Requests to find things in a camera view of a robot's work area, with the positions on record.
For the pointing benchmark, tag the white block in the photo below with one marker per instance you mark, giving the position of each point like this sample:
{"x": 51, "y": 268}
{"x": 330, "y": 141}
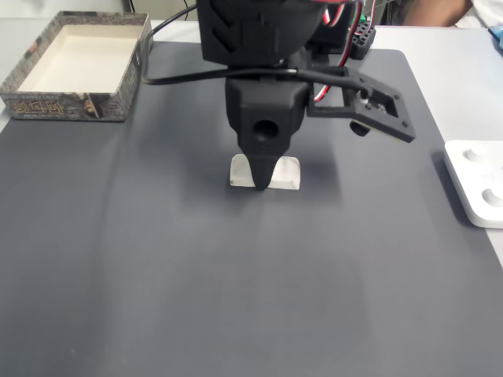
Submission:
{"x": 285, "y": 173}

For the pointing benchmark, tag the patterned cardboard box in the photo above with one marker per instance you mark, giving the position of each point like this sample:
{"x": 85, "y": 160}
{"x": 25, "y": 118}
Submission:
{"x": 78, "y": 59}

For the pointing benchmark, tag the dark grey table mat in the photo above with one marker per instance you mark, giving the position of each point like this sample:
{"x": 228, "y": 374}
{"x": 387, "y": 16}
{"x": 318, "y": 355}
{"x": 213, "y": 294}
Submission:
{"x": 236, "y": 275}

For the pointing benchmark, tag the green clamp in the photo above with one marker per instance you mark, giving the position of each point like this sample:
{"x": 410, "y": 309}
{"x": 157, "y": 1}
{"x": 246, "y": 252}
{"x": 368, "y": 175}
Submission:
{"x": 365, "y": 18}

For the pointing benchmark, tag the black furniture leg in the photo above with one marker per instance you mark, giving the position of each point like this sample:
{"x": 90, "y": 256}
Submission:
{"x": 129, "y": 4}

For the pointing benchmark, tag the person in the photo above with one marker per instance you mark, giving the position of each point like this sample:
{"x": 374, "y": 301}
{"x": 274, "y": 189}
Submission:
{"x": 432, "y": 12}

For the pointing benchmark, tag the white tray with round recesses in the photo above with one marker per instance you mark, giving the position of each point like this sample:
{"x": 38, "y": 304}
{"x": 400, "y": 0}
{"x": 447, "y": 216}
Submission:
{"x": 477, "y": 184}

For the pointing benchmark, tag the blue object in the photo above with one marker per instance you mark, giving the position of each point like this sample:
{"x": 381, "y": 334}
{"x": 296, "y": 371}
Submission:
{"x": 497, "y": 37}

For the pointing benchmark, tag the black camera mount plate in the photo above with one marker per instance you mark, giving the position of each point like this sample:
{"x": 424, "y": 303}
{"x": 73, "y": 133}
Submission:
{"x": 404, "y": 125}

